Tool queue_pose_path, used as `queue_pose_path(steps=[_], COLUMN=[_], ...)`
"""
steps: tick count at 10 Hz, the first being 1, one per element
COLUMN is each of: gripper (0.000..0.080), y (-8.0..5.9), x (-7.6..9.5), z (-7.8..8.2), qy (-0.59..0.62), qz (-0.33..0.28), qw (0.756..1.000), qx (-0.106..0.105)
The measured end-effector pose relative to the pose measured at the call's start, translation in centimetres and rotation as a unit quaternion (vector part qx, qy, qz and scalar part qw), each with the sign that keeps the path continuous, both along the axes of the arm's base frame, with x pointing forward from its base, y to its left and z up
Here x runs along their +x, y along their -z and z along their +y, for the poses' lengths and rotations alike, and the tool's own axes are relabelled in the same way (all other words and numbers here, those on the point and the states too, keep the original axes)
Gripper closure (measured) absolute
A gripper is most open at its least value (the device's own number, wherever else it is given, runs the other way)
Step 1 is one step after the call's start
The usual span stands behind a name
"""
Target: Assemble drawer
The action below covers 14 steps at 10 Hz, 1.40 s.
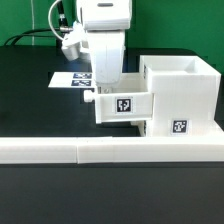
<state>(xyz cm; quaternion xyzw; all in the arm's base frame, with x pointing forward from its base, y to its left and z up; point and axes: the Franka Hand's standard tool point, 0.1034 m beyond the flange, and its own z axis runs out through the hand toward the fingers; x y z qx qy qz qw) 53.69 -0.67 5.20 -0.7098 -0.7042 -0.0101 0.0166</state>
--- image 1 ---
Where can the white fiducial marker sheet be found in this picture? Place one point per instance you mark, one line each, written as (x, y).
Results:
(72, 80)

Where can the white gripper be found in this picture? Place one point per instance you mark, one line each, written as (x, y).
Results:
(106, 53)

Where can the white L-shaped boundary rail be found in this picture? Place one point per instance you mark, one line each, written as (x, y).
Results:
(96, 150)

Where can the white drawer tray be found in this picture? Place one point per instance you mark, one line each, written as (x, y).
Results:
(142, 127)
(129, 101)

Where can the white drawer cabinet box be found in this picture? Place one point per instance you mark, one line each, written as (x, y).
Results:
(185, 91)

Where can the white front drawer tray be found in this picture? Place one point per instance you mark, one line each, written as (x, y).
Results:
(142, 127)

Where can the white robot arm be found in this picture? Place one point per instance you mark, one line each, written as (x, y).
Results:
(92, 16)

